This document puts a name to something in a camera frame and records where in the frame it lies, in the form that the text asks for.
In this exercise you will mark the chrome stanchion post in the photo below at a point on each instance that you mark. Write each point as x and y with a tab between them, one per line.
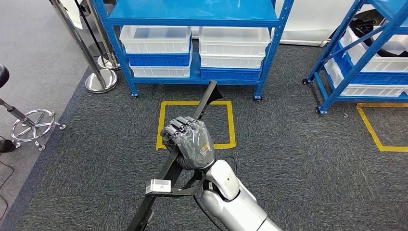
110	62
100	81

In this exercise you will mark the long black plastic part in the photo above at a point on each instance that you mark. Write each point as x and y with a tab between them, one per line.
207	95

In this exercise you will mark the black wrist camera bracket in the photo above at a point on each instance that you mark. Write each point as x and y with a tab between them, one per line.
191	188

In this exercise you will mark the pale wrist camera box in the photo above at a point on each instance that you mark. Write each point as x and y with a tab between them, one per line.
158	186

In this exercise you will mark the black floor object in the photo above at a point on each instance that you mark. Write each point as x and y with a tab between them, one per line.
6	146

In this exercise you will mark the chrome bar stool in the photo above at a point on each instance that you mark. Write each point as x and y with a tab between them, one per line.
14	111

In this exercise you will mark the blue steel shelf rack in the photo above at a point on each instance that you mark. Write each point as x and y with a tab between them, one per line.
325	103
191	11

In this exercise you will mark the black part in bin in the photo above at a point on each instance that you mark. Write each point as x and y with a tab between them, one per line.
361	27

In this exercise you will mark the yellow floor tape square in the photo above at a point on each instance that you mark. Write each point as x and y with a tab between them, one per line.
231	127
395	148

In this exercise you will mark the black stanchion post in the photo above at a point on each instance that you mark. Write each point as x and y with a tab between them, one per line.
95	50

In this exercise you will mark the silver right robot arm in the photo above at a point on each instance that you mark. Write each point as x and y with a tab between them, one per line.
236	204

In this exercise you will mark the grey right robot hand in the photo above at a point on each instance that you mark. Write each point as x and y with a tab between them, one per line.
194	146

